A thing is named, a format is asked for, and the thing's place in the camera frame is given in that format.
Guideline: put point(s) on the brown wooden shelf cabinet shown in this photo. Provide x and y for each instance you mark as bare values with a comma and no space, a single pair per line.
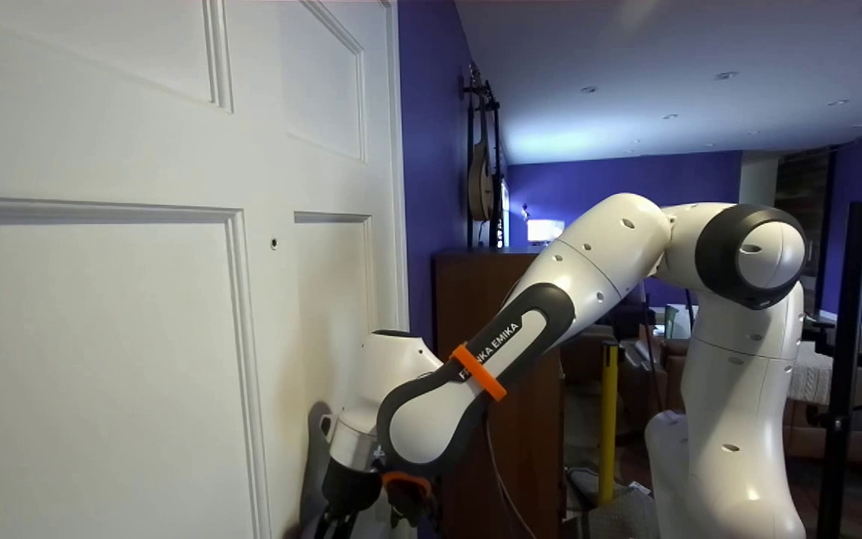
462,289

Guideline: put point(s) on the dark tall cabinet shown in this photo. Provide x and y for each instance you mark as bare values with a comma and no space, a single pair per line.
803,229

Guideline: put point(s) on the white door frame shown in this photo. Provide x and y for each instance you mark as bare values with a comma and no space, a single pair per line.
396,150

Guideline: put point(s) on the white cloth covered table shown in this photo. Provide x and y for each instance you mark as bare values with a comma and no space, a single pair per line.
815,374

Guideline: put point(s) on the black metal wall decoration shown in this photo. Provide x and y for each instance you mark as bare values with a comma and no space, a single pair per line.
480,181

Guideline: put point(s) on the bright window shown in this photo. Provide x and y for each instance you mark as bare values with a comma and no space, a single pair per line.
544,232

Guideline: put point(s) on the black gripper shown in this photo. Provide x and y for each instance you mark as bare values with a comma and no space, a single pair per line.
351,491

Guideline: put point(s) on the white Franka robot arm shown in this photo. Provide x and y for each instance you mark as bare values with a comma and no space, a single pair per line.
733,400

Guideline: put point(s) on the grey stand base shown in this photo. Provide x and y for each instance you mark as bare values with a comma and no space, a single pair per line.
611,509

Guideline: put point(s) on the white panelled door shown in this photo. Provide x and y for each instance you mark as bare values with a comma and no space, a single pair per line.
103,349

